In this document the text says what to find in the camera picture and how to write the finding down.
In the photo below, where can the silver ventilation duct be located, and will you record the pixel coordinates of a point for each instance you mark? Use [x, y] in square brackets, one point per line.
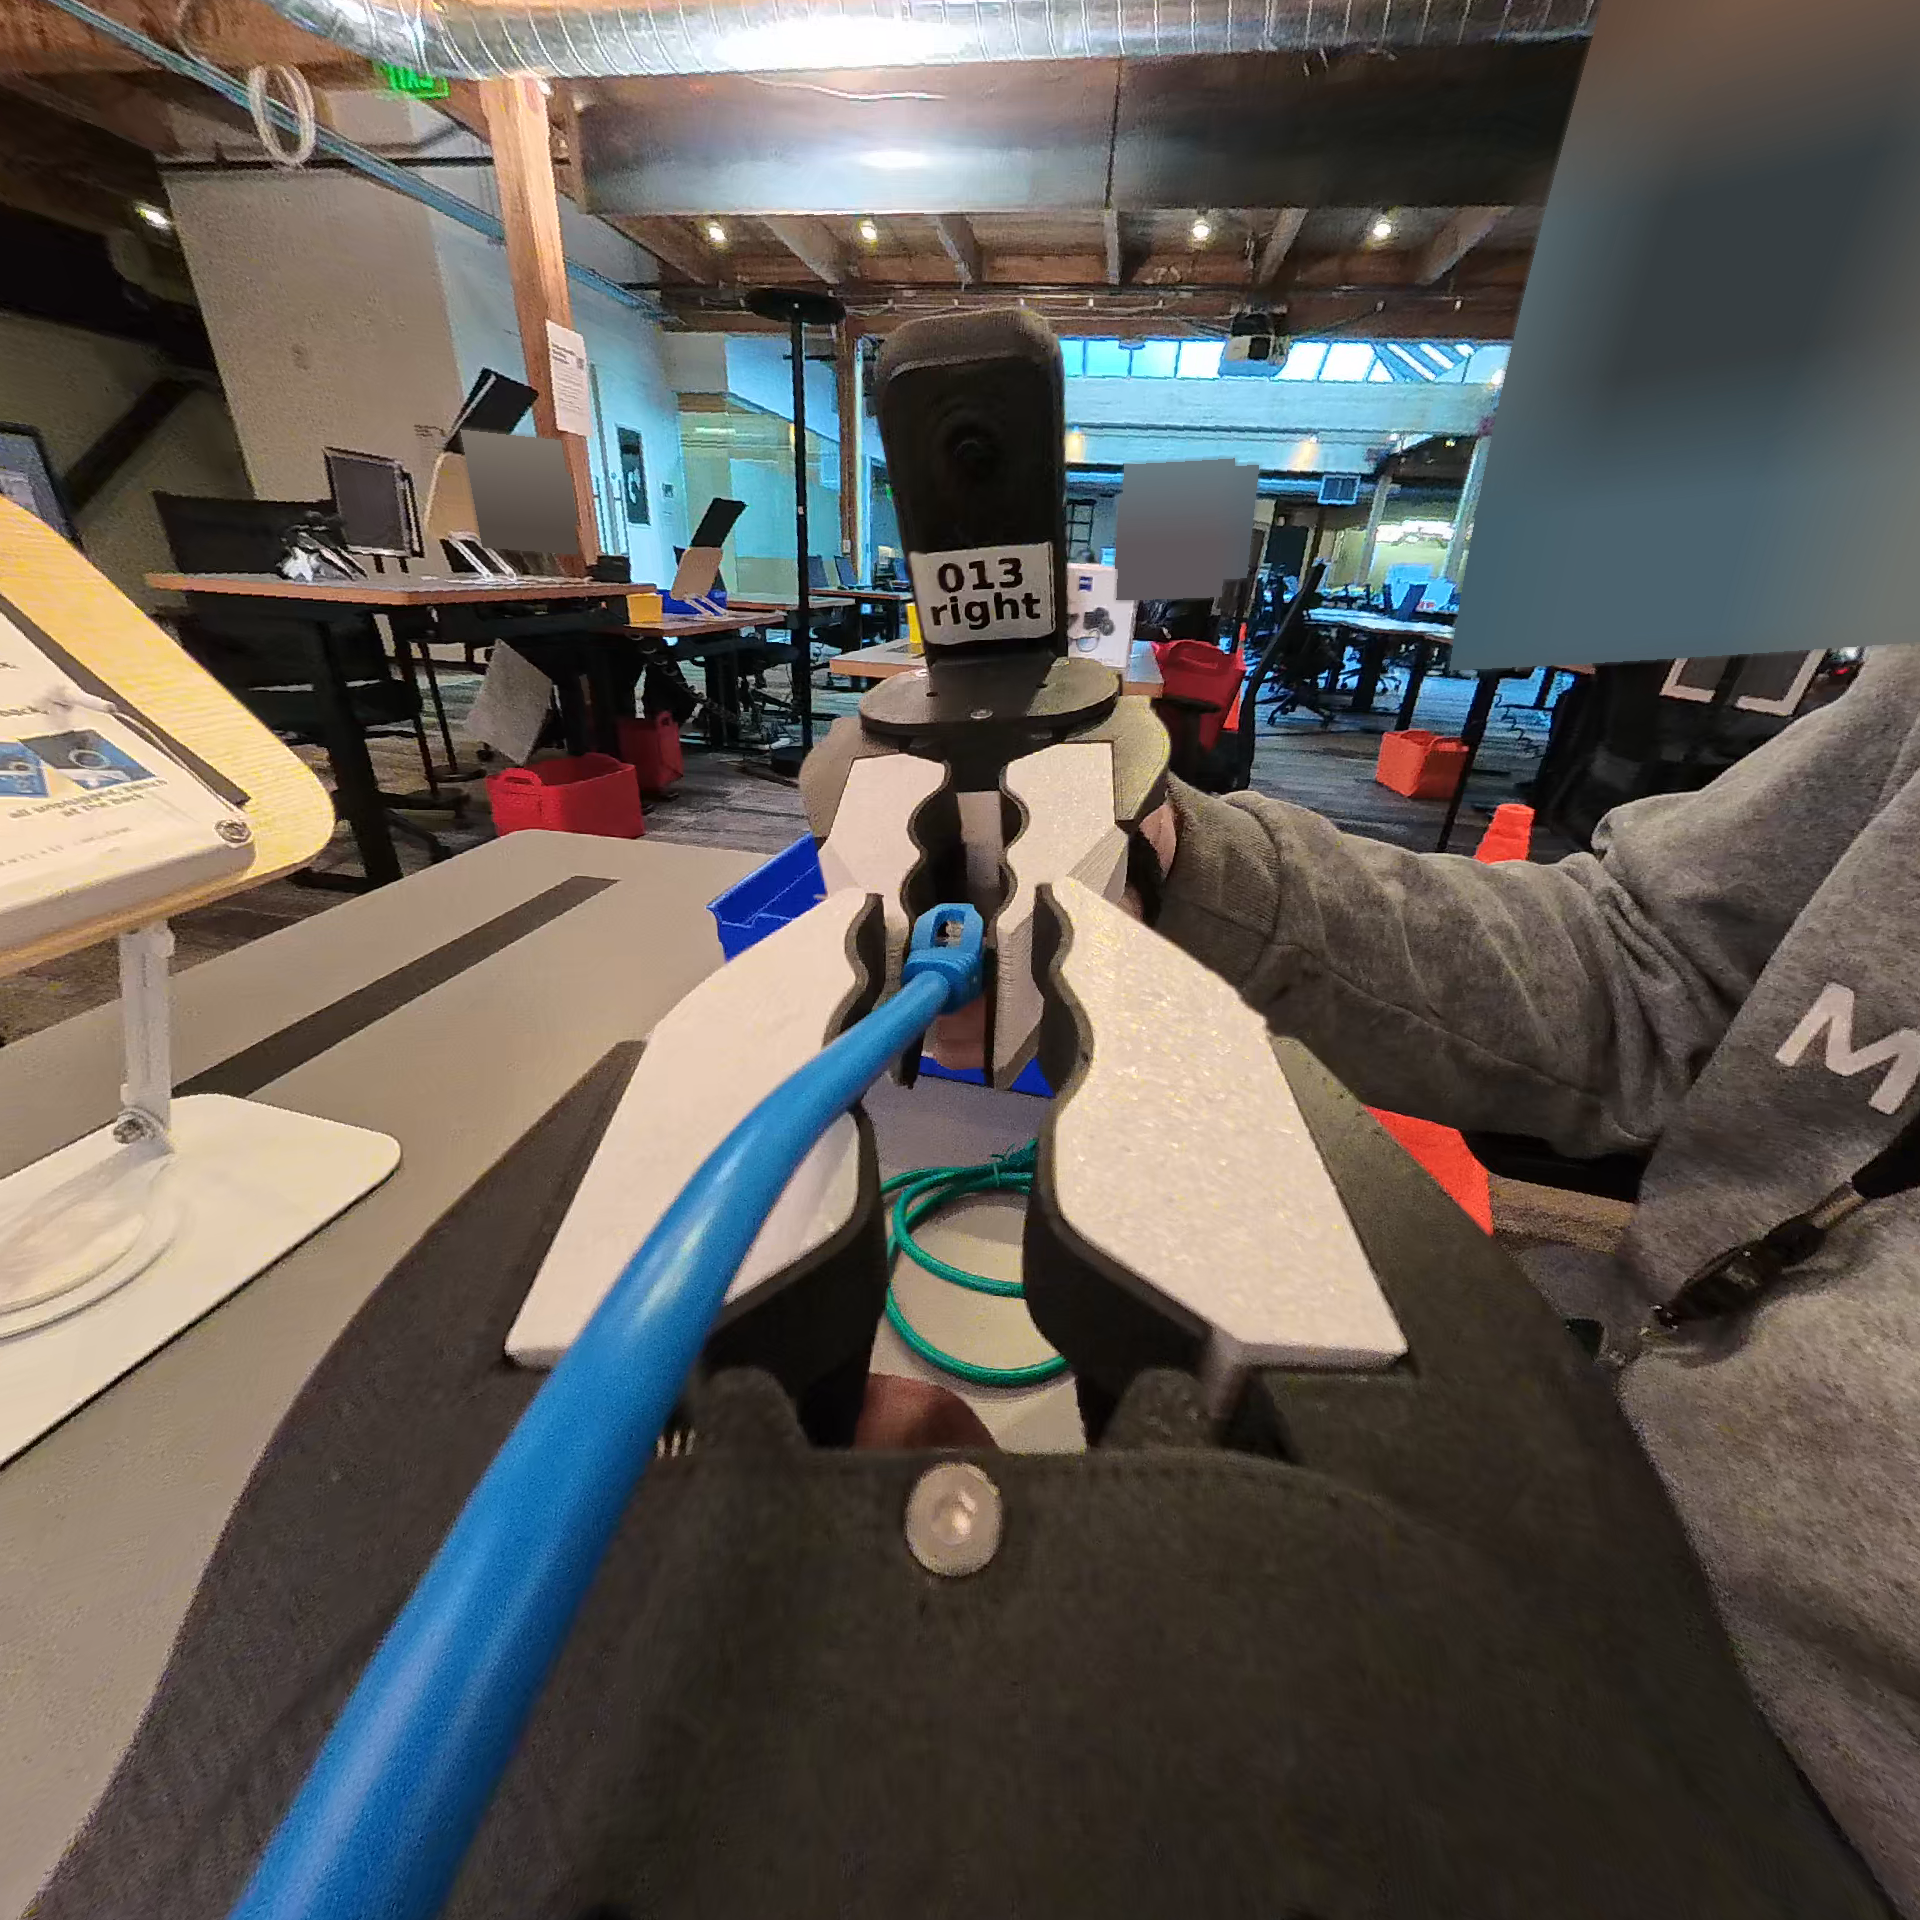
[900, 30]

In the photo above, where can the wooden office desk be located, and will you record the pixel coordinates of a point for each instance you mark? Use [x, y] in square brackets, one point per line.
[374, 588]

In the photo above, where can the orange traffic cone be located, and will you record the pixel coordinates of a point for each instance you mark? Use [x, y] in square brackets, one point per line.
[1509, 837]

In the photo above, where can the person's right forearm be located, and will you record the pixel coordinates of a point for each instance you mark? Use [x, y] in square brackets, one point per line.
[1424, 960]

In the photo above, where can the red storage tub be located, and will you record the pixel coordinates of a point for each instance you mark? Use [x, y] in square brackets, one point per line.
[1201, 683]
[563, 795]
[653, 750]

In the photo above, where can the person in grey hoodie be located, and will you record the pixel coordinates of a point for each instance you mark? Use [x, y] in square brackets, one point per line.
[1800, 1425]

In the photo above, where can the black computer monitor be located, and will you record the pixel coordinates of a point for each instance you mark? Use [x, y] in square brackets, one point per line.
[368, 502]

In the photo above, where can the white product box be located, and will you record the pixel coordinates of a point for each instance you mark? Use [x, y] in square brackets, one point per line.
[1100, 608]

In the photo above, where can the black office chair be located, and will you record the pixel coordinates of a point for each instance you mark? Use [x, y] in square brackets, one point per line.
[1291, 644]

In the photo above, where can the green exit sign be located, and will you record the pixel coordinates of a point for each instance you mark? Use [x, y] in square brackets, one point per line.
[412, 77]

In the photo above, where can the wooden post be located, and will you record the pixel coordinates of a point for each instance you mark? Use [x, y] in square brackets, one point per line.
[541, 301]

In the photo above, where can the white paper notice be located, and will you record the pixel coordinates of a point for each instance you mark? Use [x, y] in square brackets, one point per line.
[567, 374]

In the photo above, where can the wooden document stand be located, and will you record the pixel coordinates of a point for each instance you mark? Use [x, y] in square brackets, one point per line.
[194, 750]

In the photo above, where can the printed instruction sheet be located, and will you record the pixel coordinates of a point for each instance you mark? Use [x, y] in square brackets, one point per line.
[90, 810]

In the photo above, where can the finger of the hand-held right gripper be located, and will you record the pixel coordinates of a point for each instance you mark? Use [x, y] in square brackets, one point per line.
[1073, 840]
[871, 824]

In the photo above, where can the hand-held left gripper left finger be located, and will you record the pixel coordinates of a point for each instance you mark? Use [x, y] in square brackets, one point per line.
[720, 1050]

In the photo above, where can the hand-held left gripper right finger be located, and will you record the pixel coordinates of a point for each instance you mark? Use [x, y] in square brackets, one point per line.
[1201, 1141]

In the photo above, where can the blue plastic bin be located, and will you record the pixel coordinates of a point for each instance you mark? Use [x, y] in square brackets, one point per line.
[764, 909]

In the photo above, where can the orange storage bin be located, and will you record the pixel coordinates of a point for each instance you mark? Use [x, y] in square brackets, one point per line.
[1423, 764]

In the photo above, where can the ceiling projector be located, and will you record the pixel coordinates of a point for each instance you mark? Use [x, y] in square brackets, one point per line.
[1255, 345]

